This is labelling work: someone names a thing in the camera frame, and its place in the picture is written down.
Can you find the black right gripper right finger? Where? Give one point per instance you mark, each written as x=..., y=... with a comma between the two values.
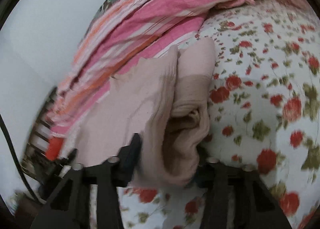
x=236, y=197

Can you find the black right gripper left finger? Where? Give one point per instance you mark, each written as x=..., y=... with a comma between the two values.
x=68, y=205

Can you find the pale pink knit sweater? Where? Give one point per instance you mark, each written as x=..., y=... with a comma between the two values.
x=165, y=101

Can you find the red pillow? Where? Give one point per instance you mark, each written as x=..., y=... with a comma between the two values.
x=54, y=147

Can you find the floral red rose bedsheet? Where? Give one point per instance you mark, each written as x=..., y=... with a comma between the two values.
x=264, y=99

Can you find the pink orange striped quilt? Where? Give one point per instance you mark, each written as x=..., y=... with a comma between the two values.
x=124, y=30

